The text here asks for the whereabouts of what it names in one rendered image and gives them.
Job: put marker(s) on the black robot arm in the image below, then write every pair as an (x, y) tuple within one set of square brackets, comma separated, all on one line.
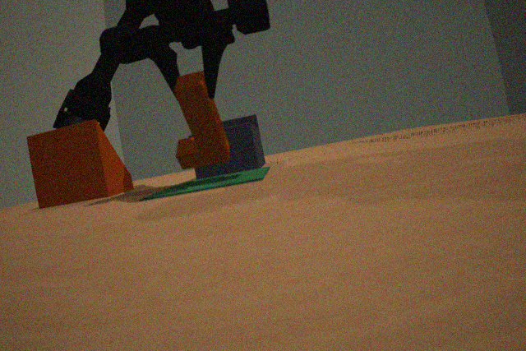
[(90, 98)]

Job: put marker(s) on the orange l-shaped part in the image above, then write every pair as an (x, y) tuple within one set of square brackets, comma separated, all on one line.
[(208, 144)]

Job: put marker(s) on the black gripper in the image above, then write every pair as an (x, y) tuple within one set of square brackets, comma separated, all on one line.
[(127, 43)]

